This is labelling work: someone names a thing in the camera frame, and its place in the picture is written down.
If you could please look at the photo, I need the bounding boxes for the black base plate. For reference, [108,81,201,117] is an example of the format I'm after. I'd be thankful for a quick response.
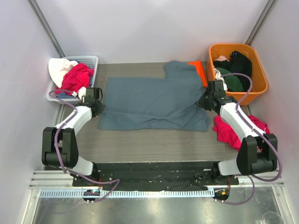
[72,160,241,191]

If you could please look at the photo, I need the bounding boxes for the pink shirt in basket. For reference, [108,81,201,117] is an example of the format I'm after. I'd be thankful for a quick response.
[56,63,94,96]

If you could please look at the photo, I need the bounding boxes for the white perforated basket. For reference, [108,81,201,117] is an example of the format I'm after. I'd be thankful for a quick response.
[46,56,98,102]

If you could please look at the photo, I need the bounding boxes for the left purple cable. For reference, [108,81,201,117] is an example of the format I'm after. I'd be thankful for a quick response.
[48,90,120,203]

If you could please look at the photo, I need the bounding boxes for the orange plastic tub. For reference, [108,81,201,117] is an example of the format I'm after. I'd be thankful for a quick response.
[206,43,268,106]

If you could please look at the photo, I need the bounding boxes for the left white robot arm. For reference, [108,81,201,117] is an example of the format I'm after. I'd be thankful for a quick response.
[42,87,105,186]

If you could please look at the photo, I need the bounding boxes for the blue cloth in basket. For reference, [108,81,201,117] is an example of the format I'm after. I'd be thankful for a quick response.
[56,92,74,99]

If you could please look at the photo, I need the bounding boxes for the pink shirt on table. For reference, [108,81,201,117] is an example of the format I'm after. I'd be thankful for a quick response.
[213,115,271,152]

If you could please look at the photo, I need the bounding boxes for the white slotted cable duct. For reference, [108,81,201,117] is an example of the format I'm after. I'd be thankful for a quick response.
[39,189,214,199]

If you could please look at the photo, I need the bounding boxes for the white garment in tub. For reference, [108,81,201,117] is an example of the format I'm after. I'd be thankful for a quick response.
[213,55,230,91]

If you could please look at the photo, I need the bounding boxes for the dark green garment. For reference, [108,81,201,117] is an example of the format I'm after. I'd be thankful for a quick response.
[222,71,243,92]

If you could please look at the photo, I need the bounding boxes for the white cloth in basket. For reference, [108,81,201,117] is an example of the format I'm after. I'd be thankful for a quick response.
[48,58,78,88]

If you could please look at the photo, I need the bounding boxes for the orange t shirt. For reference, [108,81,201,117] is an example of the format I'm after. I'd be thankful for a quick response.
[188,61,208,88]

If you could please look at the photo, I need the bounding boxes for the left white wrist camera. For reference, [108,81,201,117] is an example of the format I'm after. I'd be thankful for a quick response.
[71,87,87,101]

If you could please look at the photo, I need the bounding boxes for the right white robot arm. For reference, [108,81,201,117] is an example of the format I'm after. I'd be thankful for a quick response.
[197,80,283,184]

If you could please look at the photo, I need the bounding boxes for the black garment in tub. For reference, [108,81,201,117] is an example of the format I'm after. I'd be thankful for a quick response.
[227,51,252,92]

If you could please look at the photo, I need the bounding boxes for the grey-blue t shirt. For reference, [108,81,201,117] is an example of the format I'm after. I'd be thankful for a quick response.
[98,61,211,132]

